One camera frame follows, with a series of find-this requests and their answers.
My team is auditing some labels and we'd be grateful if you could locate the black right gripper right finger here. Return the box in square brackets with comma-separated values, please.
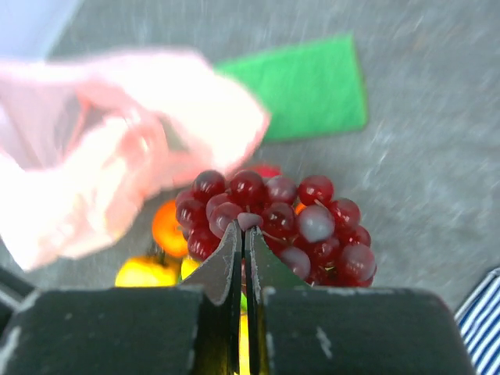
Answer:
[244, 228, 311, 374]

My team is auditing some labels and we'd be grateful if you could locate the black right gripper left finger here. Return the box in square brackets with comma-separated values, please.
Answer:
[181, 221, 242, 374]

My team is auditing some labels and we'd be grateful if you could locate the red grape bunch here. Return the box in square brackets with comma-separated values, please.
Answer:
[175, 170, 377, 288]

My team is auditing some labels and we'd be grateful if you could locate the pink plastic bag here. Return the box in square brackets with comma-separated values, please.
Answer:
[1, 49, 270, 271]

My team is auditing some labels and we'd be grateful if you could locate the yellow bell pepper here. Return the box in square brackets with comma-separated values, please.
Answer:
[114, 256, 180, 288]

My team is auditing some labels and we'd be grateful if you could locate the orange tangerine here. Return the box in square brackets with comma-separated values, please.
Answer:
[152, 200, 188, 259]

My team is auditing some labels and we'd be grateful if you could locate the red dragon fruit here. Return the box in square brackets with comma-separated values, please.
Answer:
[249, 164, 282, 179]

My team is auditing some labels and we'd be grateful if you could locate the green cloth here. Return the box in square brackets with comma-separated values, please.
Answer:
[217, 35, 369, 143]

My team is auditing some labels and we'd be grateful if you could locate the blue white striped cloth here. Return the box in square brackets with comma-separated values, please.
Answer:
[455, 268, 500, 375]

